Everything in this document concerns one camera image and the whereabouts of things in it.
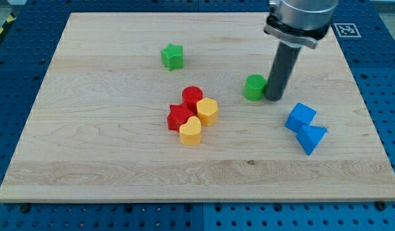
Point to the green star block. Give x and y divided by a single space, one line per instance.
172 57

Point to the red cylinder block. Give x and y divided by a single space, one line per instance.
190 96

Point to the yellow hexagon block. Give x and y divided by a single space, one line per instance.
207 111

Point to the blue cube block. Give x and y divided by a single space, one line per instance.
299 116

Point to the red star block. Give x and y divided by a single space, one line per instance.
178 115

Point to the blue triangle block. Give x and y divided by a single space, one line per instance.
309 137

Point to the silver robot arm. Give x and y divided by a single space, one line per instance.
300 22

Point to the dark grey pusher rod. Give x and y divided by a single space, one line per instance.
283 64

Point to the wooden board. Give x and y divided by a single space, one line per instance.
98 133

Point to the green cylinder block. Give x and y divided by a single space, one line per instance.
254 87

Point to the white fiducial marker tag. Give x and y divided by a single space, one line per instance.
347 30

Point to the yellow heart block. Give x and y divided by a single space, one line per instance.
190 132

